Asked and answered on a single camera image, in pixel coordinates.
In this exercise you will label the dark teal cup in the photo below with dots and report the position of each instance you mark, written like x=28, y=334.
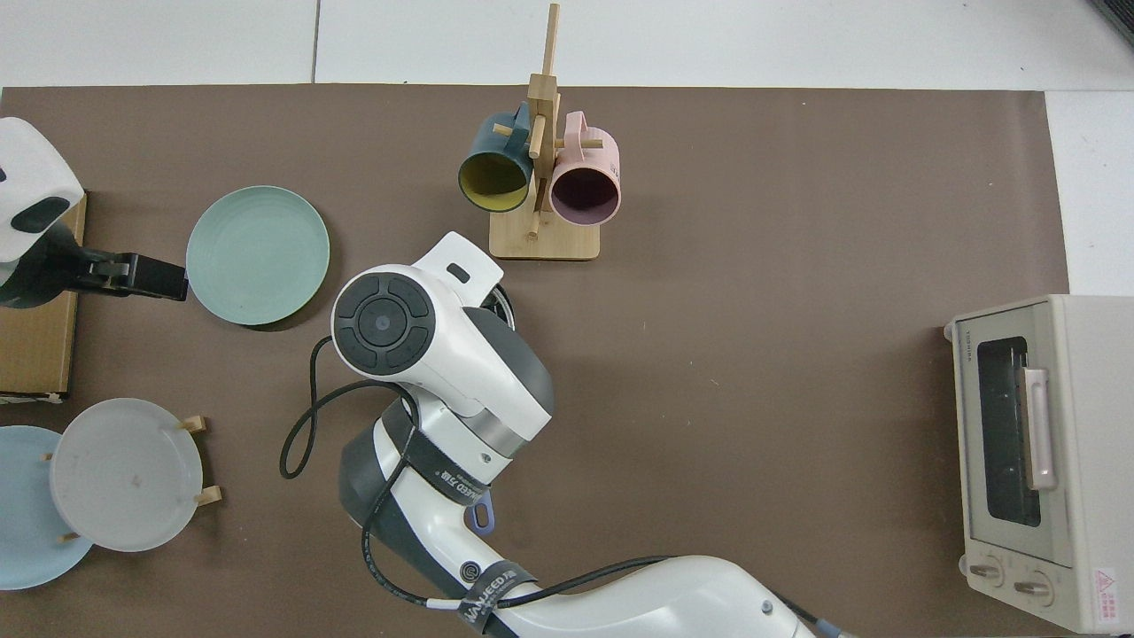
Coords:
x=496, y=173

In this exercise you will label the grey plate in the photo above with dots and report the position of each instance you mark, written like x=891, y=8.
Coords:
x=124, y=474

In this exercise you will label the brown table cloth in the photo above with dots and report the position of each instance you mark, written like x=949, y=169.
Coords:
x=709, y=399

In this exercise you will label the light blue plate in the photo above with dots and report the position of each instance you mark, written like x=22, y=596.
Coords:
x=27, y=532

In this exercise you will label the pink cup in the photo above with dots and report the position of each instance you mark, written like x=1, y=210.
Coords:
x=586, y=186

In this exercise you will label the wooden plate rack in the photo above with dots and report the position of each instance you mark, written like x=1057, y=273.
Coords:
x=211, y=496

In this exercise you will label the pale toaster oven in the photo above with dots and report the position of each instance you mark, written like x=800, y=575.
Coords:
x=992, y=532

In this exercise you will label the green plate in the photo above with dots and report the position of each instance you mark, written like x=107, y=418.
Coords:
x=257, y=255

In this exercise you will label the dark object at table corner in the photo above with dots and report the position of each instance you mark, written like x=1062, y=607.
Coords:
x=1118, y=18

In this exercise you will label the wooden cup stand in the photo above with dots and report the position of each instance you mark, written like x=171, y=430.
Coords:
x=545, y=239

